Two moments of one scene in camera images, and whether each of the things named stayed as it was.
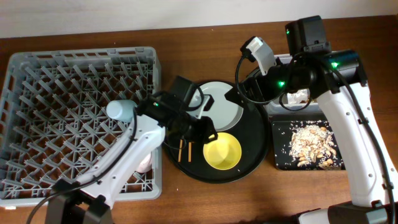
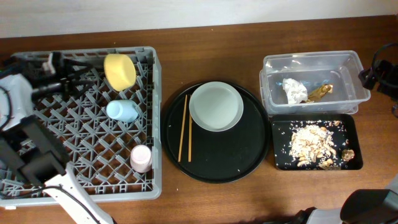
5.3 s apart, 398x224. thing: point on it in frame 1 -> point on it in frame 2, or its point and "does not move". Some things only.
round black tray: x=253 y=132 does not move
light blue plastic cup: x=121 y=109 does not move
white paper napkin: x=296 y=97 does not move
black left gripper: x=200 y=131 -> x=65 y=79
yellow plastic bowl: x=224 y=153 -> x=120 y=70
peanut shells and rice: x=313 y=144 does not move
